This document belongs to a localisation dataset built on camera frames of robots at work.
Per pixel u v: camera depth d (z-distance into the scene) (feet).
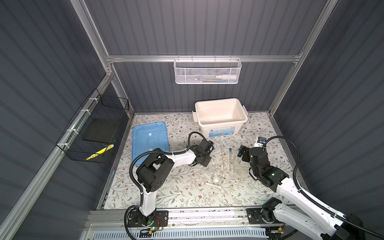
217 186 2.70
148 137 3.45
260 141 2.23
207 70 4.05
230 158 3.09
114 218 2.47
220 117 3.63
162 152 1.77
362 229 1.25
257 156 1.92
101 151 2.15
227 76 3.00
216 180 2.79
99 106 2.66
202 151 2.42
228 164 3.05
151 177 1.64
